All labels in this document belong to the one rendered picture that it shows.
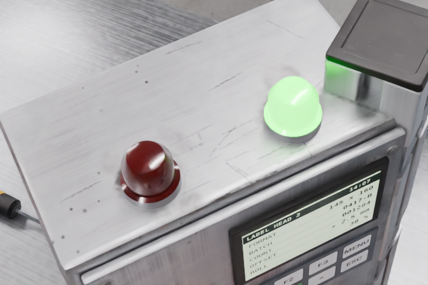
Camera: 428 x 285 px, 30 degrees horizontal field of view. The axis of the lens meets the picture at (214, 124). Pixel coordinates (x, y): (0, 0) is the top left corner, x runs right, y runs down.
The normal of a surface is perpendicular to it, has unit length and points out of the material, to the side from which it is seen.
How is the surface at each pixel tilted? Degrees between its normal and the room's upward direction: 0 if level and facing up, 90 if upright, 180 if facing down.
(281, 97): 14
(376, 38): 0
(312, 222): 90
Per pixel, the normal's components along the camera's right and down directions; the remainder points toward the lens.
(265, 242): 0.44, 0.71
